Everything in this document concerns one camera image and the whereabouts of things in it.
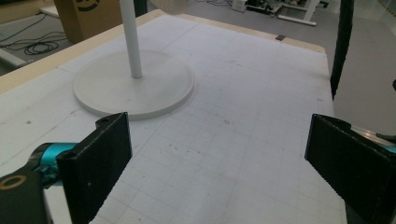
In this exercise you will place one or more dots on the white grid mat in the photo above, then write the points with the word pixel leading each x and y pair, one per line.
pixel 218 140

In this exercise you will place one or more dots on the black tape strip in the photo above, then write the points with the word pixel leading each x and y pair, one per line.
pixel 280 37

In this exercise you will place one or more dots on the closed cardboard box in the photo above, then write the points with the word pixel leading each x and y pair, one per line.
pixel 90 21

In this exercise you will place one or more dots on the white desk leg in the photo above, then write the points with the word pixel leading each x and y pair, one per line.
pixel 12 59

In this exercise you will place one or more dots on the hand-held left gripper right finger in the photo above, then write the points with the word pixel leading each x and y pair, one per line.
pixel 358 168

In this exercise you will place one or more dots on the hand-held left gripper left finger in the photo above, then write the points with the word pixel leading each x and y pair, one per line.
pixel 93 174

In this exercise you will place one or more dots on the white hook rack stand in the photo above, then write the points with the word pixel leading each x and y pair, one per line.
pixel 124 91

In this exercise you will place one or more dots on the white desk frame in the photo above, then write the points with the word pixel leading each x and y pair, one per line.
pixel 311 9

